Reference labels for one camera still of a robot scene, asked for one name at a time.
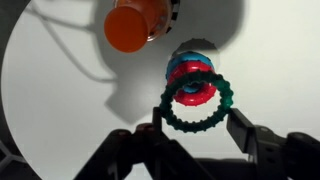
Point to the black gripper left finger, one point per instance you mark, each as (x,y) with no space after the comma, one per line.
(164,159)

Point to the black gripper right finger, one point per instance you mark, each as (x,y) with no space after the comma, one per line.
(296,156)

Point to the orange ring holder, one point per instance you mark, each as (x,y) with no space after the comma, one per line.
(132,23)

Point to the white round table disc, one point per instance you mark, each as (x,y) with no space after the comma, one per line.
(64,88)

